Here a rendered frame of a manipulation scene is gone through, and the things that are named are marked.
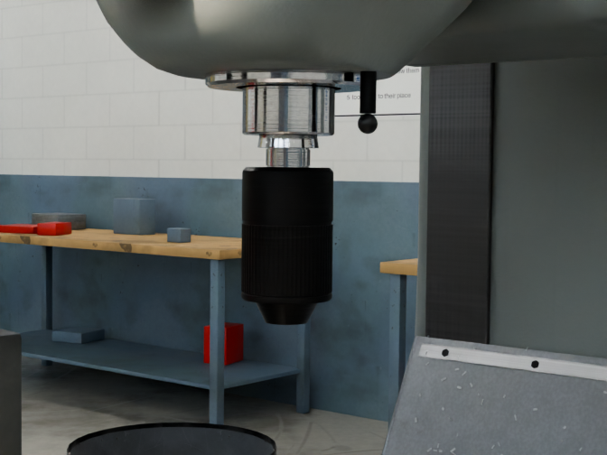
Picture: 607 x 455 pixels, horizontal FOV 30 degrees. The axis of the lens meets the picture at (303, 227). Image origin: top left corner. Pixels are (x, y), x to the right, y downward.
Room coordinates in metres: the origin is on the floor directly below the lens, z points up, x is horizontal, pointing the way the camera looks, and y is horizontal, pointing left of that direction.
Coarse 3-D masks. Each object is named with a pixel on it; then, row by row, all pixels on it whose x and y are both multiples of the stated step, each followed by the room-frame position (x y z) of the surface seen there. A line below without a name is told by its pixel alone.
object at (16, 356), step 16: (0, 336) 0.77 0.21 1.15; (16, 336) 0.78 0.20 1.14; (0, 352) 0.77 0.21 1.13; (16, 352) 0.78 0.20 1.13; (0, 368) 0.77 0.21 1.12; (16, 368) 0.78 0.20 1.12; (0, 384) 0.77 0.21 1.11; (16, 384) 0.78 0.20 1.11; (0, 400) 0.77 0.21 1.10; (16, 400) 0.78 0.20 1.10; (0, 416) 0.77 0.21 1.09; (16, 416) 0.78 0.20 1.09; (0, 432) 0.77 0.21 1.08; (16, 432) 0.78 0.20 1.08; (0, 448) 0.77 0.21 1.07; (16, 448) 0.78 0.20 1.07
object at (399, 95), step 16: (384, 80) 5.65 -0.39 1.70; (400, 80) 5.59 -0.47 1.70; (416, 80) 5.53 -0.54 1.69; (336, 96) 5.84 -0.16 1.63; (352, 96) 5.77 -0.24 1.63; (384, 96) 5.65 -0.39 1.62; (400, 96) 5.59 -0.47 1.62; (416, 96) 5.53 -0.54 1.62; (336, 112) 5.84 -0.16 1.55; (352, 112) 5.77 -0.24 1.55; (384, 112) 5.65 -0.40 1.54; (400, 112) 5.59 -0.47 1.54; (416, 112) 5.53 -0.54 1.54
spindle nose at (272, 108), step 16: (256, 96) 0.57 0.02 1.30; (272, 96) 0.56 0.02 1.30; (288, 96) 0.56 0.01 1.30; (304, 96) 0.56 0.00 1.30; (320, 96) 0.57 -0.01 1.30; (256, 112) 0.57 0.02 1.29; (272, 112) 0.56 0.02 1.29; (288, 112) 0.56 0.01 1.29; (304, 112) 0.56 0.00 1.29; (320, 112) 0.57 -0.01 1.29; (256, 128) 0.57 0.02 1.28; (272, 128) 0.56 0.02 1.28; (288, 128) 0.56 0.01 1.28; (304, 128) 0.56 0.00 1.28; (320, 128) 0.57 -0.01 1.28
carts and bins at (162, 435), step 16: (96, 432) 2.67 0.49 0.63; (112, 432) 2.70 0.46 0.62; (128, 432) 2.73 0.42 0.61; (144, 432) 2.75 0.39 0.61; (160, 432) 2.77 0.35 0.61; (176, 432) 2.77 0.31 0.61; (192, 432) 2.77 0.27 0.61; (208, 432) 2.76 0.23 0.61; (224, 432) 2.75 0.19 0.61; (240, 432) 2.72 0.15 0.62; (256, 432) 2.69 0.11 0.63; (80, 448) 2.60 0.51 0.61; (96, 448) 2.66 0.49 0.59; (112, 448) 2.70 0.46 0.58; (128, 448) 2.73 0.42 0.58; (144, 448) 2.75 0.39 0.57; (160, 448) 2.76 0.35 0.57; (176, 448) 2.77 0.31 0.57; (192, 448) 2.77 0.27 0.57; (208, 448) 2.76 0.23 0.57; (224, 448) 2.75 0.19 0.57; (240, 448) 2.72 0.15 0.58; (256, 448) 2.68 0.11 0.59; (272, 448) 2.59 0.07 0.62
